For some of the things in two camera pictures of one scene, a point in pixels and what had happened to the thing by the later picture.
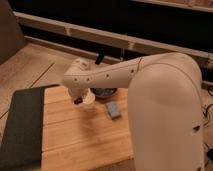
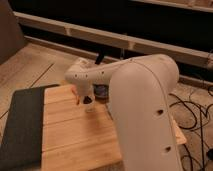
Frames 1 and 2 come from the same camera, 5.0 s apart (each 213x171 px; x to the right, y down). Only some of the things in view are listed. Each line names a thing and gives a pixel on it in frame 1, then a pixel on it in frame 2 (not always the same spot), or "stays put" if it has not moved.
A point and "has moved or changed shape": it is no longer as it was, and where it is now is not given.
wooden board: (76, 136) stays put
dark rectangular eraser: (78, 100) has moved or changed shape
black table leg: (100, 57) stays put
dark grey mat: (21, 147) stays put
